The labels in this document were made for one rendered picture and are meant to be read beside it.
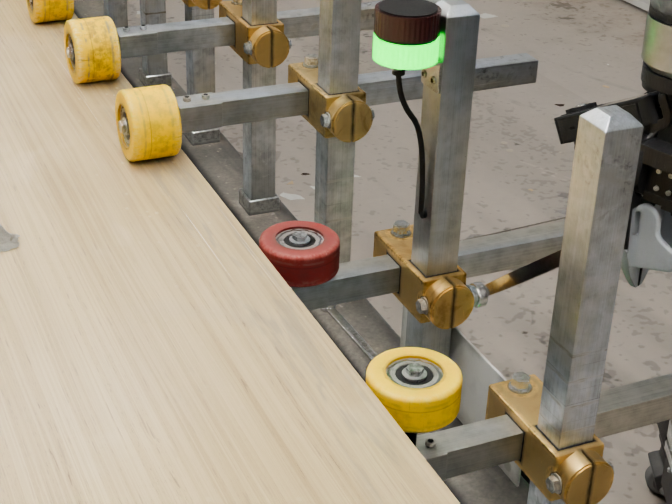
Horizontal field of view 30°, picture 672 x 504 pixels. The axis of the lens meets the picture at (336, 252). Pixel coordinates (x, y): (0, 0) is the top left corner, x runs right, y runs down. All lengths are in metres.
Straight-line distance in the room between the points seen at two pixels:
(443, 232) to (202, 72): 0.76
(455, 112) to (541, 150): 2.56
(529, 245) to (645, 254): 0.26
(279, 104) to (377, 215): 1.86
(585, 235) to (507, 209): 2.37
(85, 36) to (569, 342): 0.80
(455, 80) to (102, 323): 0.39
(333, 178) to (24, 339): 0.49
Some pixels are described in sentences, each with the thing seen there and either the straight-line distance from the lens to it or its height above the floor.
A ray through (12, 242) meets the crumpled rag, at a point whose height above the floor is 0.90.
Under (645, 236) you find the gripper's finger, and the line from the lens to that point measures 1.12.
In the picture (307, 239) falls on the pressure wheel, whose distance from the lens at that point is 1.24.
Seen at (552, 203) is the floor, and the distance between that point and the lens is 3.43.
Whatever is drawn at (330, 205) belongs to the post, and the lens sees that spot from 1.47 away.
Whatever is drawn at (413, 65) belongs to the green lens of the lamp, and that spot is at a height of 1.10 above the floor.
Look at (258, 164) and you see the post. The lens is 1.71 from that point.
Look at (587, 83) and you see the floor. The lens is 4.29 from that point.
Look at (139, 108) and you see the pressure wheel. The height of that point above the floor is 0.97.
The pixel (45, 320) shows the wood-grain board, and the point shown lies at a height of 0.90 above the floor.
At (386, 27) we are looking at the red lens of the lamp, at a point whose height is 1.13.
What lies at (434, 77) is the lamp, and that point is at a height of 1.08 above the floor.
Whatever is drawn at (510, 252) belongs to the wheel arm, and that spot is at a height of 0.85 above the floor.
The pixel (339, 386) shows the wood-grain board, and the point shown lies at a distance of 1.03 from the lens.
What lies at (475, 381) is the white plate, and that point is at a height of 0.77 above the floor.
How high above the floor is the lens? 1.49
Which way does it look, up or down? 29 degrees down
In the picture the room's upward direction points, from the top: 2 degrees clockwise
